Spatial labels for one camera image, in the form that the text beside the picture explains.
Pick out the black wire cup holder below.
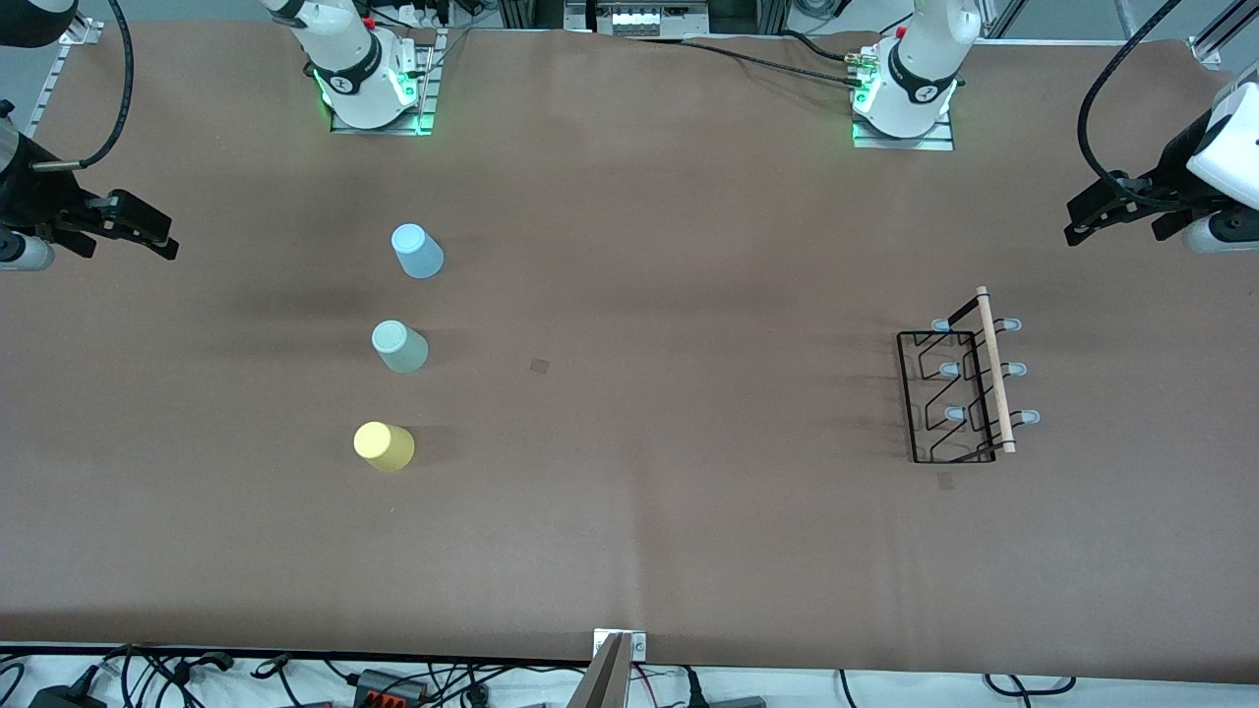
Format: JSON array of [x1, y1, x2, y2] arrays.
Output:
[[896, 286, 1041, 465]]

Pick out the mint green plastic cup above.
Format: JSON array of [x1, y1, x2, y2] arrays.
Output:
[[372, 320, 430, 375]]

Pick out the yellow plastic cup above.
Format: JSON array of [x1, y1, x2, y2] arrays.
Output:
[[353, 421, 416, 473]]

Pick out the light blue plastic cup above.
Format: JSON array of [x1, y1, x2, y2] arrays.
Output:
[[391, 223, 445, 279]]

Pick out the white power strip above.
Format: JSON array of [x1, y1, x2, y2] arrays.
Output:
[[391, 0, 455, 29]]

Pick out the brown table cover sheet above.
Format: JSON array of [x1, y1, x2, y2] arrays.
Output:
[[0, 20, 1259, 684]]

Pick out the black power adapter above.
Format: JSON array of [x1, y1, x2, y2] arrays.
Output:
[[28, 681, 109, 708]]

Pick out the white electronics box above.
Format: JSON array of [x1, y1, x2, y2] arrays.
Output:
[[594, 0, 711, 38]]

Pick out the orange black connector block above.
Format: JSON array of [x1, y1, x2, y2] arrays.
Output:
[[352, 669, 430, 706]]

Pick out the black plug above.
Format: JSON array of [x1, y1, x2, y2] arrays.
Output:
[[679, 667, 768, 708]]

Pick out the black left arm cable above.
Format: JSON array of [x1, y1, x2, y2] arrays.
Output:
[[1077, 0, 1183, 209]]

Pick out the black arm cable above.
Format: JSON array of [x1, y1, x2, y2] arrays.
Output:
[[1077, 0, 1183, 209], [32, 0, 135, 172]]

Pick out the aluminium edge rail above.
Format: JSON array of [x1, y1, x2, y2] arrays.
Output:
[[1188, 0, 1259, 66], [20, 18, 105, 141]]

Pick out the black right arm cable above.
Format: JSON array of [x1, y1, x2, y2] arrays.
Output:
[[32, 0, 135, 172]]

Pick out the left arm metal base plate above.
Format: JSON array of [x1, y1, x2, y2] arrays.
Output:
[[850, 110, 956, 151]]

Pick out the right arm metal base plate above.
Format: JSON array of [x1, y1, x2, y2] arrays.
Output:
[[328, 28, 441, 137]]

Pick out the long black table cable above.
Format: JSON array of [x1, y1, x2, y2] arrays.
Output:
[[629, 29, 876, 91]]

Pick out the tangled black floor cables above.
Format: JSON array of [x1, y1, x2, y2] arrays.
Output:
[[98, 644, 296, 708]]

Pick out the black looped floor cable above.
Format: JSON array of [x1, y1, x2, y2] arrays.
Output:
[[984, 674, 1076, 696]]

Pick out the small metal bracket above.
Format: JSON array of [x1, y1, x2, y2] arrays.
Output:
[[593, 629, 648, 662]]

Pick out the grey brown mounting post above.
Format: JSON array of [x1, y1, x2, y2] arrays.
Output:
[[568, 632, 633, 708]]

